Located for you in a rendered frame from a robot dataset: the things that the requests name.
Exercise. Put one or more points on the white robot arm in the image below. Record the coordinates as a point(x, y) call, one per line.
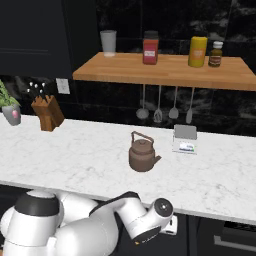
point(83, 230)

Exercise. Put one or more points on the dark drawer front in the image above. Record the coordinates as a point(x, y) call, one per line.
point(233, 233)

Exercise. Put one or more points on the grey hanging ladle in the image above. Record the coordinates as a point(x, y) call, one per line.
point(142, 112)

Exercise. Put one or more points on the brown kettle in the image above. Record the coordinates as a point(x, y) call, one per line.
point(141, 156)

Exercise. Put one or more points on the grey hanging slotted spatula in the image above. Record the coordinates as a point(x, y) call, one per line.
point(158, 115)

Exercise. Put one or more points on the grey white small box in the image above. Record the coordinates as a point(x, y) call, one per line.
point(185, 141)

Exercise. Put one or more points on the grey hanging narrow spatula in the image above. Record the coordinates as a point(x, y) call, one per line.
point(189, 115)

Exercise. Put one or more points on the red spice jar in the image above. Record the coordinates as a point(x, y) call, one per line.
point(150, 50)

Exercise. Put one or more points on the wooden knife block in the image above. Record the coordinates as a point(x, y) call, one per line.
point(48, 113)

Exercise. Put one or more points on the grey cup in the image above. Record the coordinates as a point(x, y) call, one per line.
point(108, 41)

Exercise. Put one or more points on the yellow canister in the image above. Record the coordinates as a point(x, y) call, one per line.
point(197, 51)

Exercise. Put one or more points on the brown bottle white cap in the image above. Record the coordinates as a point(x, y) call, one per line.
point(216, 56)

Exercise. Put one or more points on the potted plant grey pot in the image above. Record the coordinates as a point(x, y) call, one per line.
point(10, 111)

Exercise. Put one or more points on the wooden wall shelf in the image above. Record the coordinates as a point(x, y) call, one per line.
point(160, 70)

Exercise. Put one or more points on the white wall socket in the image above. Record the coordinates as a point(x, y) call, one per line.
point(63, 86)

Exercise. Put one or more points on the dark wall cupboard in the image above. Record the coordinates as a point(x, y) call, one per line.
point(33, 36)

